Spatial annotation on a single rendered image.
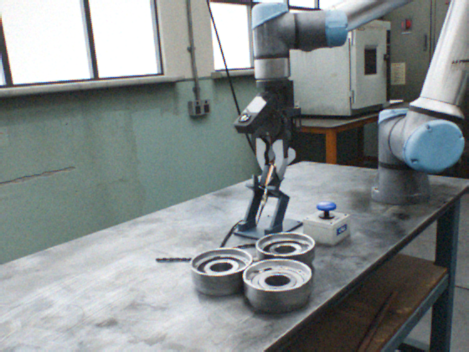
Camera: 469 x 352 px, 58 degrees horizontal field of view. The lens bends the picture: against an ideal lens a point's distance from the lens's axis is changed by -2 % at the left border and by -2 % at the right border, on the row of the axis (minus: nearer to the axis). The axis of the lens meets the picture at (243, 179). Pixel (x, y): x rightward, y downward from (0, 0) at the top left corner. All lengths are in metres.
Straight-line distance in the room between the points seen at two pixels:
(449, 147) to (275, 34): 0.43
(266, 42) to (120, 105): 1.60
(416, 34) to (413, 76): 0.39
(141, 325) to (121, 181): 1.82
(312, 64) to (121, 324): 2.58
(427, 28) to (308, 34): 3.65
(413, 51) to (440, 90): 3.58
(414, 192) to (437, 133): 0.22
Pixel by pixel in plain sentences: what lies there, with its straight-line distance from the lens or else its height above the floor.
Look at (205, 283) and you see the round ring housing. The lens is 0.70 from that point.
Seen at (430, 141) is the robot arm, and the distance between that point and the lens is 0.96.
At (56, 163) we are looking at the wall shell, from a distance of 2.26.
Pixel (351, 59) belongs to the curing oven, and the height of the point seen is 1.17.
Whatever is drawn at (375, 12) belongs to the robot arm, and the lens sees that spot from 1.08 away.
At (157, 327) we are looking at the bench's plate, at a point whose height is 0.80.
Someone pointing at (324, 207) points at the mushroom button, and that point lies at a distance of 0.87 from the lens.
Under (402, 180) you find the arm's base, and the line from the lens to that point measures 1.11.
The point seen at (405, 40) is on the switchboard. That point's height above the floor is 1.33.
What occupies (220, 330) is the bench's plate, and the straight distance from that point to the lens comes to 0.63.
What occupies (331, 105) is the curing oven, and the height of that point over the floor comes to 0.88.
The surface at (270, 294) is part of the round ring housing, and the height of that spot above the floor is 0.83.
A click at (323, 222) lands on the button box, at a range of 0.86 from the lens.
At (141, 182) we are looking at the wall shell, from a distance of 2.51.
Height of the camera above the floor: 1.14
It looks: 14 degrees down
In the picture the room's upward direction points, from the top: 4 degrees counter-clockwise
